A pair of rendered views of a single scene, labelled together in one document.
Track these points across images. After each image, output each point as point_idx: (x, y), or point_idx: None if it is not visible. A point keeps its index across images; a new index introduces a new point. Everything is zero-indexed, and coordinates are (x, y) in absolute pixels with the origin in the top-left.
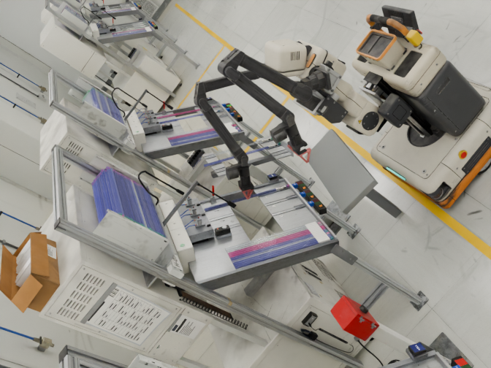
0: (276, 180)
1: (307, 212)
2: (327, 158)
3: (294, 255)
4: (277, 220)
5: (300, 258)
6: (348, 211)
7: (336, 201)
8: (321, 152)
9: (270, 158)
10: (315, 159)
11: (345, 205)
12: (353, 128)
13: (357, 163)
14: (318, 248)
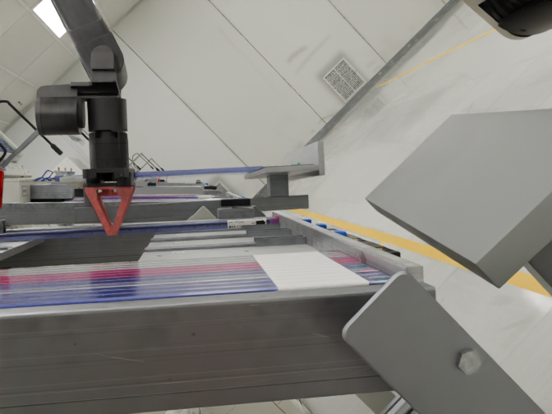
0: (245, 214)
1: (303, 250)
2: (432, 166)
3: (28, 328)
4: (144, 257)
5: (90, 367)
6: (511, 269)
7: (451, 244)
8: (413, 165)
9: (264, 200)
10: (393, 187)
11: (492, 237)
12: (526, 6)
13: (548, 113)
14: (253, 314)
